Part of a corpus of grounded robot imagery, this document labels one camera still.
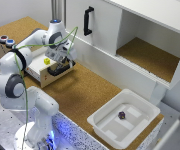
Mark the blue button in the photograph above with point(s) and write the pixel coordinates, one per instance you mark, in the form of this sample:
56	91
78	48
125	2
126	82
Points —
10	42

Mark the red button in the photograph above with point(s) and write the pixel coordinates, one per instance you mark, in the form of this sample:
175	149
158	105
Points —
3	38

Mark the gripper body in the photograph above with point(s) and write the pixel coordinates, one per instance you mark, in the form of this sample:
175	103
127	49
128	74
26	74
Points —
60	51

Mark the wooden drawer box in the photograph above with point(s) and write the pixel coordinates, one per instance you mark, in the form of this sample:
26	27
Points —
21	28

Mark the white sliding door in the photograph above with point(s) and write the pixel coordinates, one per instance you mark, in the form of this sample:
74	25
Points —
103	23

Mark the white plastic box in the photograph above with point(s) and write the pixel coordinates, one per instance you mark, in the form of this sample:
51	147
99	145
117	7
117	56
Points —
110	128

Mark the white cabinet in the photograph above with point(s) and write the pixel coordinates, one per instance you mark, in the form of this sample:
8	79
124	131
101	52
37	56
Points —
163	20

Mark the purple block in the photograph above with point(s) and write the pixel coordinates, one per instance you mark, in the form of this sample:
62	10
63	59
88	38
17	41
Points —
121	115

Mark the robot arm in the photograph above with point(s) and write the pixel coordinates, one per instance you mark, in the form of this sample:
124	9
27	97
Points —
40	110

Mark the wooden drawer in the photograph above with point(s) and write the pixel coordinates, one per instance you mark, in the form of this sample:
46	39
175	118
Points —
45	77

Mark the yellow block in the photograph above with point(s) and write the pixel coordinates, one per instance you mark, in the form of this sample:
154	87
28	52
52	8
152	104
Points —
47	61

